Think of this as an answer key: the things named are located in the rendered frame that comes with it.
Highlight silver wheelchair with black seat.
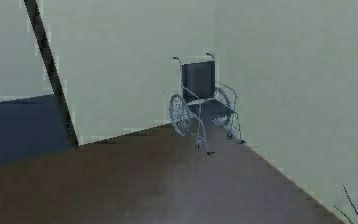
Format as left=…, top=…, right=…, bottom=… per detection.
left=168, top=52, right=247, bottom=157

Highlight bare-twigged house plant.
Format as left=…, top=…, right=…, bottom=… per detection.
left=333, top=156, right=358, bottom=224

